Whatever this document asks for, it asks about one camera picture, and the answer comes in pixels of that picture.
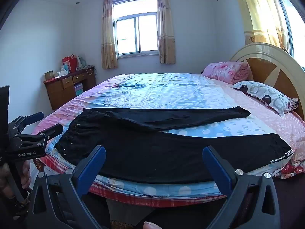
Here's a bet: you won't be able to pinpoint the red floral quilt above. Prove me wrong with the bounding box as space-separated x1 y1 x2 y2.
272 159 305 180

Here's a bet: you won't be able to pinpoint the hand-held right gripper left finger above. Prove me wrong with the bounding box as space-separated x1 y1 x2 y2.
29 145 106 229

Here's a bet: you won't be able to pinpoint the large side window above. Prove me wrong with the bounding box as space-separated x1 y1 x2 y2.
267 0 305 67

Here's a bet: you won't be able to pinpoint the beige floral curtain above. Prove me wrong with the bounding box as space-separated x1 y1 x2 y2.
101 0 118 70
156 0 176 65

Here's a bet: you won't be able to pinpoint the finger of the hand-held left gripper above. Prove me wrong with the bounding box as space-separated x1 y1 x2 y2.
14 123 64 146
8 112 44 134

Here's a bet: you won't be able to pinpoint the cream wooden bed headboard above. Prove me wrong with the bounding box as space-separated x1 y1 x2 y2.
229 42 305 121

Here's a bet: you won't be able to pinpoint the sliding glass window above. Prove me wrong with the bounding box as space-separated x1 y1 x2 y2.
112 0 160 57

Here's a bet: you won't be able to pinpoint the red gift bag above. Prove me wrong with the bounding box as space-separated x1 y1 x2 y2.
62 54 78 71

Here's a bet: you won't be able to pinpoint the person's left hand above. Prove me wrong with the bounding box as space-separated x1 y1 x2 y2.
20 160 31 189

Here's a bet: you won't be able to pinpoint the brown wooden desk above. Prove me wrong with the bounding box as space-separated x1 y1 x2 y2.
43 66 97 110

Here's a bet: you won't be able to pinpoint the yellow patterned curtain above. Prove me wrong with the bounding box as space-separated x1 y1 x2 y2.
232 0 291 54

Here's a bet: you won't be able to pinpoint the black pants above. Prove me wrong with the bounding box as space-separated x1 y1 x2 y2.
54 106 294 184

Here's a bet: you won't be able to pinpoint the white brown patterned pillow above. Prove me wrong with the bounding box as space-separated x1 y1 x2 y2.
231 81 299 118

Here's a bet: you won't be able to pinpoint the person's right hand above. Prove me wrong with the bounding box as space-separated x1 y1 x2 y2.
142 221 163 229

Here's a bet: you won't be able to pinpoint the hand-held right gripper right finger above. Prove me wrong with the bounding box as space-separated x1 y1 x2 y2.
202 145 282 229

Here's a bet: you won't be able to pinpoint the blue pink dotted bed sheet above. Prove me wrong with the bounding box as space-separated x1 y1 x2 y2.
31 73 305 198

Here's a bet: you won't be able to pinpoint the pink floral folded quilt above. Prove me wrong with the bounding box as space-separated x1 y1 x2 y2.
202 61 251 85

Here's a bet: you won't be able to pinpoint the person's grey trouser leg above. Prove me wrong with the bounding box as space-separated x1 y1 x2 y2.
105 198 155 229

